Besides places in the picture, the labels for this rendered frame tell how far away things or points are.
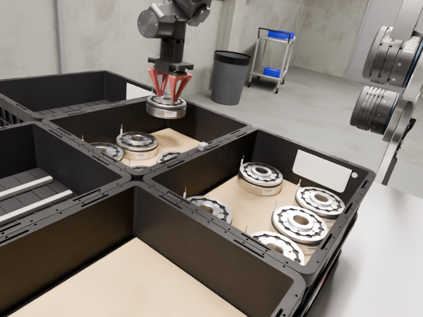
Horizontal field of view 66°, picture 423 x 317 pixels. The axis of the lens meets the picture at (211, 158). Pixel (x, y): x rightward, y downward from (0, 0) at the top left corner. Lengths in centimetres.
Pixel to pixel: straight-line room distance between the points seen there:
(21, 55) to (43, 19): 30
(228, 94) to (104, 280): 372
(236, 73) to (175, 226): 362
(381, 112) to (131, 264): 116
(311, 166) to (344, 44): 726
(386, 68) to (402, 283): 53
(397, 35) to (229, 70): 316
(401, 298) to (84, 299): 64
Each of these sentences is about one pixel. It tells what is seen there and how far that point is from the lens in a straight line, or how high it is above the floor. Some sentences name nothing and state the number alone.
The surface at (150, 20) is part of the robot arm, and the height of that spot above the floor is 114.
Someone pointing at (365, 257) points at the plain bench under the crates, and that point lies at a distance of 90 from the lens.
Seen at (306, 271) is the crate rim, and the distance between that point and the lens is 43.
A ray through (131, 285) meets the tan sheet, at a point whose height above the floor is 83.
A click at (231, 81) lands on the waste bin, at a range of 406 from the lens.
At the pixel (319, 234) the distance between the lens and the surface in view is 62.
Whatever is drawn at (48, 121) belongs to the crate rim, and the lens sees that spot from 75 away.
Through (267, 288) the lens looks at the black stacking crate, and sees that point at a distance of 44.
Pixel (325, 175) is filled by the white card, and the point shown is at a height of 88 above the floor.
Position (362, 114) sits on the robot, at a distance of 146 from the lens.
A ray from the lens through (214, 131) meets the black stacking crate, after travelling 89.
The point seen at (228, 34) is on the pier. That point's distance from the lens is 461.
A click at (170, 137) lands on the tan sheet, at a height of 83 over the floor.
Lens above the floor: 121
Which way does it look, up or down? 27 degrees down
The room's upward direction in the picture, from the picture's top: 9 degrees clockwise
